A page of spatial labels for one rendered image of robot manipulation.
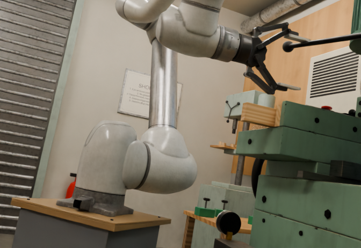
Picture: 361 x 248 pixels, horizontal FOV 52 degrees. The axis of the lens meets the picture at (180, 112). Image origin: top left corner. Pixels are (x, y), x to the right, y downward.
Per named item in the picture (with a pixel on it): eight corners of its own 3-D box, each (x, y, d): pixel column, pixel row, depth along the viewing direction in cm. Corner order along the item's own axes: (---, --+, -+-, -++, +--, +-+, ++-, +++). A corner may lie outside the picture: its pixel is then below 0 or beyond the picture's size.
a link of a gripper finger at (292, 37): (282, 37, 105) (283, 35, 105) (304, 43, 107) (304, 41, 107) (288, 36, 102) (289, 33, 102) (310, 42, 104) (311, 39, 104)
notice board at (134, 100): (175, 125, 394) (183, 83, 401) (176, 125, 392) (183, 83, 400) (117, 112, 371) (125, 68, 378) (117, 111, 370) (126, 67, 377)
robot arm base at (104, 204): (45, 204, 103) (50, 184, 104) (83, 203, 124) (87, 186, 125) (106, 218, 98) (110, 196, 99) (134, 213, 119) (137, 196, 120)
